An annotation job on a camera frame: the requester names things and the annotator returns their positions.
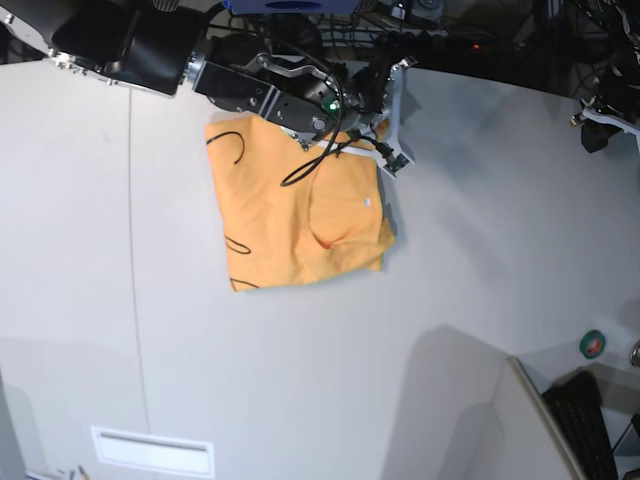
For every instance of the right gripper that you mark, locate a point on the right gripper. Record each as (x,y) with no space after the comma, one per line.
(365,91)

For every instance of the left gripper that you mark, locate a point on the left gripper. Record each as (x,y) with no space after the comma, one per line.
(620,100)

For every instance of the orange t-shirt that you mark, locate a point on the orange t-shirt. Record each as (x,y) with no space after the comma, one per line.
(330,223)

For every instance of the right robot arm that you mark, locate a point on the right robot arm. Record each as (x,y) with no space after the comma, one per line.
(262,57)

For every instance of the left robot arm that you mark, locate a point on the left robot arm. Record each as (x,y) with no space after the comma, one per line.
(619,22)

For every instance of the green tape roll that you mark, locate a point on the green tape roll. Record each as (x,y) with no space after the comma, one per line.
(592,344)

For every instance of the black keyboard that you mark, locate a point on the black keyboard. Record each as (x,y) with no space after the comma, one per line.
(575,406)

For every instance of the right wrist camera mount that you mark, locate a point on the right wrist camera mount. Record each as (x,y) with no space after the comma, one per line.
(382,143)

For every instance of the white cable grommet plate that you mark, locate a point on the white cable grommet plate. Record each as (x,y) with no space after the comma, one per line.
(151,453)

